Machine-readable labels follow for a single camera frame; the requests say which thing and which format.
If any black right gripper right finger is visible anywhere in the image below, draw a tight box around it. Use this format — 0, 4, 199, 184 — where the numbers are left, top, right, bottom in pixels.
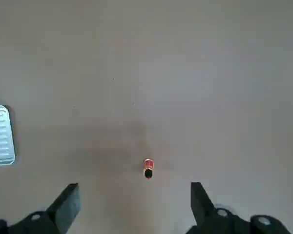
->
187, 181, 293, 234

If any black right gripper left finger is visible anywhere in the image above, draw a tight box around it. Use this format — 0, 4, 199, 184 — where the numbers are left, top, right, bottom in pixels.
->
0, 183, 81, 234

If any oil bottle with red label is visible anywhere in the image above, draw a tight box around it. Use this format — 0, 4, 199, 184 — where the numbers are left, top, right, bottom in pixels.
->
143, 158, 155, 180

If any ribbed silver metal tray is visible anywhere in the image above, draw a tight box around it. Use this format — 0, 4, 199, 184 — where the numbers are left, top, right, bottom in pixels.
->
0, 105, 16, 167

